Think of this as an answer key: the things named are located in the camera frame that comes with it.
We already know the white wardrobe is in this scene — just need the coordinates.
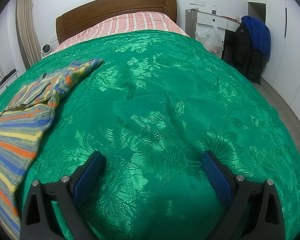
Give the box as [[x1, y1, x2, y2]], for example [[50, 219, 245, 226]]
[[247, 0, 300, 121]]

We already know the clear plastic bottle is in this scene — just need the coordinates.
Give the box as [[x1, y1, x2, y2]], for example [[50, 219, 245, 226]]
[[211, 4, 217, 15]]

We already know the pink striped bed sheet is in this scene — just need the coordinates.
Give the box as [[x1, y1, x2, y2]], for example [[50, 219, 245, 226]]
[[53, 11, 187, 53]]

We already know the beige curtain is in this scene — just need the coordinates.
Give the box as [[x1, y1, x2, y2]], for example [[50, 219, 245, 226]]
[[15, 0, 42, 70]]

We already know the green floral satin bedspread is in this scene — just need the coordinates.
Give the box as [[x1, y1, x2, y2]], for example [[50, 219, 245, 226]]
[[0, 30, 300, 239]]

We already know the white wall socket strip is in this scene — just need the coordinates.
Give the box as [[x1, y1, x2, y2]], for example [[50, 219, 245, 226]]
[[189, 0, 206, 7]]

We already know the black jacket on chair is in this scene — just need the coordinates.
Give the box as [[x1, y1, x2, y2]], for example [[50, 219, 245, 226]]
[[222, 22, 267, 85]]

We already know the white desk with drawers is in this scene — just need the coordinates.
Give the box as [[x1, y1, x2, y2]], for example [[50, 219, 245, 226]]
[[185, 8, 240, 42]]

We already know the multicolour striped knit garment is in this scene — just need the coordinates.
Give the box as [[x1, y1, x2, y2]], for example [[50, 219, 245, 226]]
[[0, 59, 103, 239]]

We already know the blue cloth on chair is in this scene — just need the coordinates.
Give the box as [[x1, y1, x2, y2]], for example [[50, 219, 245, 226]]
[[241, 15, 271, 61]]

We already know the brown wooden headboard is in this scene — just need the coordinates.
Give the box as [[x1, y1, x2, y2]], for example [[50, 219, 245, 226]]
[[56, 0, 177, 43]]

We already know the white plastic bag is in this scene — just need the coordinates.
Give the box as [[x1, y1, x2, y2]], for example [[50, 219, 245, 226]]
[[194, 20, 223, 54]]

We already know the black bar on sill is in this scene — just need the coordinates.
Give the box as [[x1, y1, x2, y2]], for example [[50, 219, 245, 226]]
[[0, 69, 18, 87]]

